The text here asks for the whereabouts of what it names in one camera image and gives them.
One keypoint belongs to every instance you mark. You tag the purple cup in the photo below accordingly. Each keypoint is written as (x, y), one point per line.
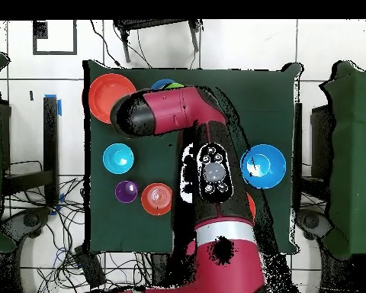
(126, 191)

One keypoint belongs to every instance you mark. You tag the green ribbed bowl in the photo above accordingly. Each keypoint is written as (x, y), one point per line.
(174, 85)

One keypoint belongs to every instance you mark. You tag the medium blue bowl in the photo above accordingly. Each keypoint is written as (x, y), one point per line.
(161, 83)

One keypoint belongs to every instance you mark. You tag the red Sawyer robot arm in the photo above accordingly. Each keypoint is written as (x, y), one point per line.
(177, 110)

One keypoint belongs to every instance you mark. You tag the small orange bowl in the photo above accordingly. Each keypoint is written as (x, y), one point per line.
(155, 200)

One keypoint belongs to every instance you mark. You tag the light blue ribbed bowl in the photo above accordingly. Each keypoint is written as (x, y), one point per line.
(118, 158)

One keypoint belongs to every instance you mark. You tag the large blue bowl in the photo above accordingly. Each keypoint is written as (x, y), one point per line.
(263, 166)

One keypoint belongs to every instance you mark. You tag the large orange bowl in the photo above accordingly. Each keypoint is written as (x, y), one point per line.
(252, 206)
(105, 94)

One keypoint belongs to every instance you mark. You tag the dark green tablecloth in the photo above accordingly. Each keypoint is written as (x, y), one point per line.
(262, 100)

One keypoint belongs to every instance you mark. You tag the blue tape strip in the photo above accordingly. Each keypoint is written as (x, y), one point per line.
(59, 108)

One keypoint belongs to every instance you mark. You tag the black floor box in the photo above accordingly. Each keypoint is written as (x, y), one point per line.
(91, 268)

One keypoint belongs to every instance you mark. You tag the black metal stand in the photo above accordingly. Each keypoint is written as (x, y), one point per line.
(152, 23)

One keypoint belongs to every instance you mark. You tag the small black floor object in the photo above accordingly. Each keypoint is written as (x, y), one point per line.
(31, 95)

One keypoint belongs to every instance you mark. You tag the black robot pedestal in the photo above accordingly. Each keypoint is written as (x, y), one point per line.
(158, 270)

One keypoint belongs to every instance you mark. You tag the black metal frame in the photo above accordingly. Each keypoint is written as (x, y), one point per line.
(320, 137)
(50, 137)

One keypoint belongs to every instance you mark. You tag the dark grey pedestal foot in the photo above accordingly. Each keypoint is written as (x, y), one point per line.
(30, 219)
(314, 222)

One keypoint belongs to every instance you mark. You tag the black square floor frame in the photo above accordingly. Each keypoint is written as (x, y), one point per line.
(55, 52)

